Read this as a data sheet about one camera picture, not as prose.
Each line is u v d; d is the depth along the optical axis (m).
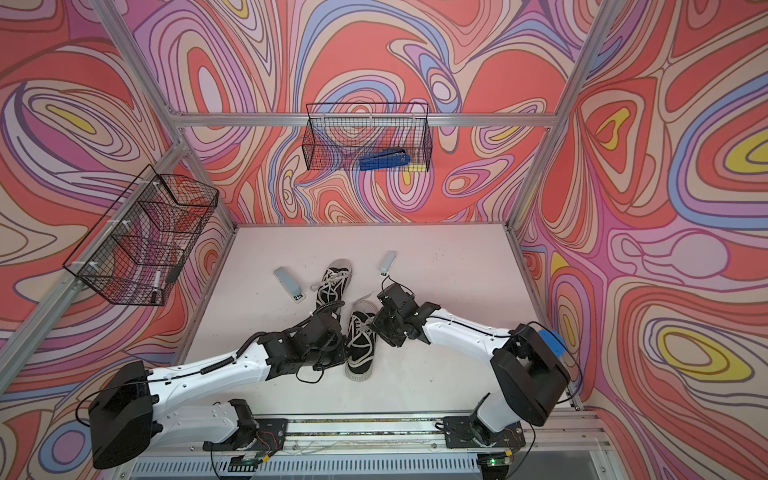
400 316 0.65
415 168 0.84
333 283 0.95
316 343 0.62
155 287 0.64
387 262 1.07
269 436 0.72
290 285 1.04
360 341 0.82
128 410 0.40
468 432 0.73
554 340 0.46
